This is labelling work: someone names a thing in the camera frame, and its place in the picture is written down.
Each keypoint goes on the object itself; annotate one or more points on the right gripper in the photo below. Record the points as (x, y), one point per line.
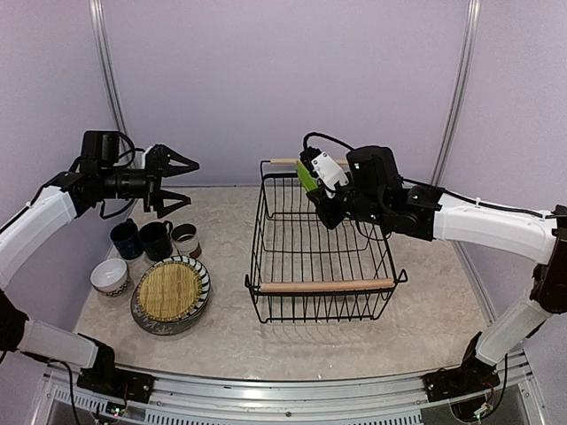
(330, 218)

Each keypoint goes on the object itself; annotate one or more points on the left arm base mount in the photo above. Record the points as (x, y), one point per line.
(120, 383)

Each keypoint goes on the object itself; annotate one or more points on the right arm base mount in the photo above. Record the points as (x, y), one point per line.
(472, 375)

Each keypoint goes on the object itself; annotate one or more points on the white cup with wood band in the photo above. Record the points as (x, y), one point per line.
(185, 240)

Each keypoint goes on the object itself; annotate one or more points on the aluminium corner post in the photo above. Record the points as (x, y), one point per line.
(97, 15)
(459, 91)

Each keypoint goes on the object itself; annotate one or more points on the right aluminium corner post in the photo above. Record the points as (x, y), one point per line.
(459, 91)

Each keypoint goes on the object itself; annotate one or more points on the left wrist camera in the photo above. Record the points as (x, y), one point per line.
(145, 156)

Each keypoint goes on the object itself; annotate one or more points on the black wire dish rack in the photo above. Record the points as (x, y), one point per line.
(290, 244)

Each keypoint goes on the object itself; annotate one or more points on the green plate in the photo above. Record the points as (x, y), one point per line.
(306, 180)

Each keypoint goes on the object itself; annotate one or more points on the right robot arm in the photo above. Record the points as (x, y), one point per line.
(371, 190)

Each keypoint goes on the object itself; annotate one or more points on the navy blue mug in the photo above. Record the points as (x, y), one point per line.
(125, 238)

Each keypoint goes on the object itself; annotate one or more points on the gold patterned plate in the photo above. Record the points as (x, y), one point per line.
(169, 291)

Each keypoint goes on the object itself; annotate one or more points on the rear wooden rack handle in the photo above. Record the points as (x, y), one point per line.
(293, 161)

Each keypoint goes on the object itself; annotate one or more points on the dark green mug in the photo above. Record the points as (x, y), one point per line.
(156, 241)

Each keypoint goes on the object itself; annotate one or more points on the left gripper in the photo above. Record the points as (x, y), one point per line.
(153, 177)

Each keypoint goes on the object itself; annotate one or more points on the grey plate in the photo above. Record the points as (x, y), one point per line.
(159, 328)

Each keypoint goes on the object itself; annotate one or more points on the blue white patterned bowl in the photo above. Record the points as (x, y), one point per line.
(121, 290)

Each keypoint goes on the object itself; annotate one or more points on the left aluminium corner post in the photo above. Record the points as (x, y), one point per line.
(97, 15)

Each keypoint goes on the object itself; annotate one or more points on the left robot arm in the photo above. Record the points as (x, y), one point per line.
(109, 166)

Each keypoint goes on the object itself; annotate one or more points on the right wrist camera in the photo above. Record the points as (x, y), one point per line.
(327, 172)

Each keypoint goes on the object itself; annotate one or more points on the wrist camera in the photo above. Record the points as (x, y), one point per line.
(145, 156)
(327, 172)

